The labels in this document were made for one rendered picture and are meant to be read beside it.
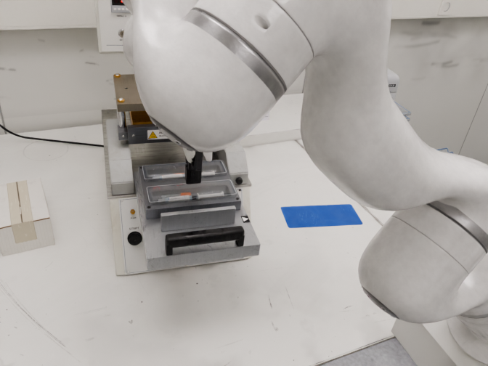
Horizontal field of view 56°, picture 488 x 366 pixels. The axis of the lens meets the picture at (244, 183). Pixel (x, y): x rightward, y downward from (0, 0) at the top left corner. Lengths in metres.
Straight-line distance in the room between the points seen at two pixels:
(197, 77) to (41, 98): 1.44
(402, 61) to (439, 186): 1.86
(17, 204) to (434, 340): 1.00
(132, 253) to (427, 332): 0.67
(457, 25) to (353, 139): 2.12
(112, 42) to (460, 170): 0.94
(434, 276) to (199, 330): 0.58
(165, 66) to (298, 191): 1.14
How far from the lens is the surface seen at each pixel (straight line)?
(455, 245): 0.61
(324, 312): 1.11
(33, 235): 1.23
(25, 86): 1.73
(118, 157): 1.09
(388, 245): 0.61
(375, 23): 0.40
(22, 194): 1.29
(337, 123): 0.42
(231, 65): 0.34
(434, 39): 2.45
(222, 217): 0.92
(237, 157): 1.12
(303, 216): 1.36
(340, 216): 1.39
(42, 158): 1.61
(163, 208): 0.94
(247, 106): 0.35
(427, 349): 1.04
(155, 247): 0.88
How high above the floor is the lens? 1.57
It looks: 34 degrees down
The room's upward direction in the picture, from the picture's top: 6 degrees clockwise
